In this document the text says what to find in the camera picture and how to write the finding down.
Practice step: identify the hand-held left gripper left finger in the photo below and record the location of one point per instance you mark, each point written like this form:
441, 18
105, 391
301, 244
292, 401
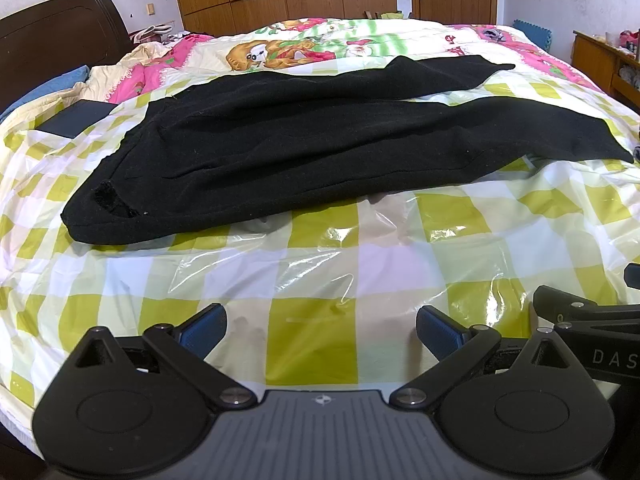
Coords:
202, 332

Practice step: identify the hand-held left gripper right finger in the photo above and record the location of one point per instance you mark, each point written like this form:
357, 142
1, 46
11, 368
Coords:
440, 335

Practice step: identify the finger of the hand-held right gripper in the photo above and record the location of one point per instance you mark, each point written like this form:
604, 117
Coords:
575, 305
633, 276

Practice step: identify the black pants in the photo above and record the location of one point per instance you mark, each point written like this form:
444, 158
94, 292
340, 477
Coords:
300, 150

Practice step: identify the light wooden cabinet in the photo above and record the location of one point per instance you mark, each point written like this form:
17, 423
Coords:
595, 60

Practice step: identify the dark blue flat box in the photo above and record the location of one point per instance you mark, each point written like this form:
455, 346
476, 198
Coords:
75, 119

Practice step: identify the blue foam mat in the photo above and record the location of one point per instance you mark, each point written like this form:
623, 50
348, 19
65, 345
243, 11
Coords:
540, 37

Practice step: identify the blue pillow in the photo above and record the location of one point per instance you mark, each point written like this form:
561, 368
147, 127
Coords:
45, 87

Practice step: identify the pile of clothes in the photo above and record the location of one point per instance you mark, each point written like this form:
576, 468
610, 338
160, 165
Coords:
155, 34

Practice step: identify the cartoon printed quilt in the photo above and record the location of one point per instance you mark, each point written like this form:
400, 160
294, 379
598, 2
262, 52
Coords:
310, 45

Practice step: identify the green cloth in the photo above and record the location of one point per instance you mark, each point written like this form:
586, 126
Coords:
395, 15

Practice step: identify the dark wooden headboard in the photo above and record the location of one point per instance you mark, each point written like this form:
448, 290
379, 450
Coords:
50, 40

